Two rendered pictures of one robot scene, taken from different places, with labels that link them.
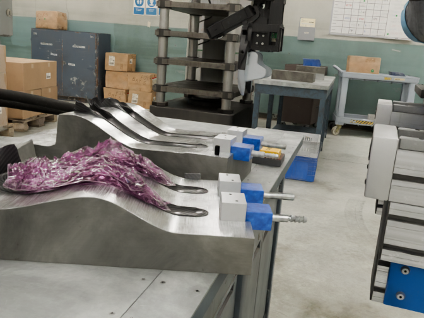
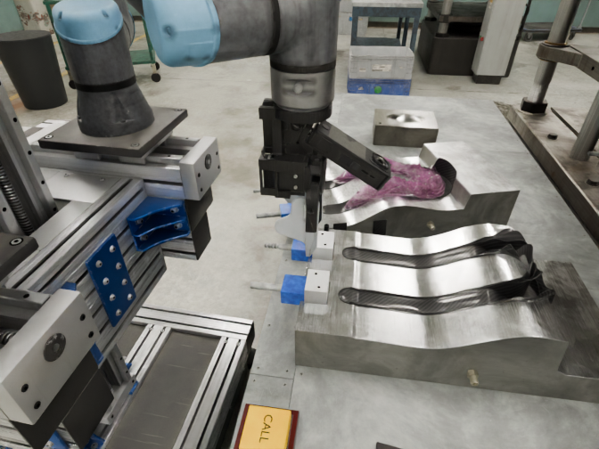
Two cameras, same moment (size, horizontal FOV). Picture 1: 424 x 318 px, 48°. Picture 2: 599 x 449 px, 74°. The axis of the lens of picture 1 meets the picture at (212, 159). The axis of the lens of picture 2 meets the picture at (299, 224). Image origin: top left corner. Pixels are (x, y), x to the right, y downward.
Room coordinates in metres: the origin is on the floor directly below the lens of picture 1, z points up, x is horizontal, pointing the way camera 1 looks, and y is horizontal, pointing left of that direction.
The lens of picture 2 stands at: (1.52, -0.14, 1.37)
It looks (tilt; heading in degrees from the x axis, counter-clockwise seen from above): 37 degrees down; 173
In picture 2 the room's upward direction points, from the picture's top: straight up
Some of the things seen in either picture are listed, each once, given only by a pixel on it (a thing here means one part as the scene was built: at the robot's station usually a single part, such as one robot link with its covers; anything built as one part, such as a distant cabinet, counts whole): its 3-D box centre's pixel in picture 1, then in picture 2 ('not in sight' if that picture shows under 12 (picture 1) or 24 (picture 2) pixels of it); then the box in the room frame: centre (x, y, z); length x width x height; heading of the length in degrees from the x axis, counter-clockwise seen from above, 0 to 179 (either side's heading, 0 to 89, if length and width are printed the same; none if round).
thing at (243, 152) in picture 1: (247, 152); (298, 248); (0.95, -0.07, 0.89); 0.13 x 0.05 x 0.05; 75
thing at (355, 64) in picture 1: (362, 67); not in sight; (6.66, -1.96, 0.94); 0.41 x 0.33 x 0.29; 82
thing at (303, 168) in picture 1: (282, 161); not in sight; (4.20, -0.65, 0.11); 0.61 x 0.41 x 0.22; 75
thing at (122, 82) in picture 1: (131, 80); not in sight; (7.74, 1.40, 0.42); 0.86 x 0.33 x 0.83; 75
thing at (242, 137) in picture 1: (257, 142); (289, 289); (1.05, -0.10, 0.89); 0.13 x 0.05 x 0.05; 75
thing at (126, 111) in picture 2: not in sight; (111, 100); (0.65, -0.43, 1.09); 0.15 x 0.15 x 0.10
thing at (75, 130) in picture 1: (137, 141); (448, 295); (1.08, 0.18, 0.87); 0.50 x 0.26 x 0.14; 75
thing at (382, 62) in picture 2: not in sight; (379, 62); (-2.47, 1.16, 0.32); 0.60 x 0.40 x 0.22; 80
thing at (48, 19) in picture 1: (51, 20); not in sight; (8.01, 2.79, 1.26); 0.42 x 0.33 x 0.29; 75
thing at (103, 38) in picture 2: not in sight; (94, 39); (0.65, -0.43, 1.20); 0.13 x 0.12 x 0.14; 7
